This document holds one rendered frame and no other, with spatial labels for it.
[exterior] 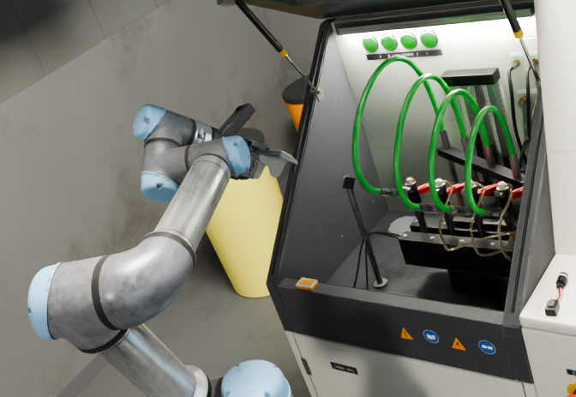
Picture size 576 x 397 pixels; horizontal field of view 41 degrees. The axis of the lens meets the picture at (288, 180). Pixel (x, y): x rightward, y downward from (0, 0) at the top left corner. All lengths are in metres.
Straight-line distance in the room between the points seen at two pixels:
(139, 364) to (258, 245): 2.30
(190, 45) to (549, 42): 2.81
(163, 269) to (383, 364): 0.94
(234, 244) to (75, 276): 2.43
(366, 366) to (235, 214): 1.62
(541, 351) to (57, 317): 0.97
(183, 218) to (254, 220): 2.27
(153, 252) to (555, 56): 0.93
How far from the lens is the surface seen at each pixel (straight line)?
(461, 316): 1.75
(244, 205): 3.50
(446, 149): 2.08
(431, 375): 1.93
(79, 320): 1.22
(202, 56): 4.30
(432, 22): 2.00
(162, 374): 1.41
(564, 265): 1.79
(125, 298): 1.17
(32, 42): 3.58
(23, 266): 3.51
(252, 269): 3.69
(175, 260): 1.20
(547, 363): 1.73
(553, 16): 1.68
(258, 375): 1.49
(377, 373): 2.04
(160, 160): 1.53
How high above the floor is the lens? 2.03
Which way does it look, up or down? 25 degrees down
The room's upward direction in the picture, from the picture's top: 20 degrees counter-clockwise
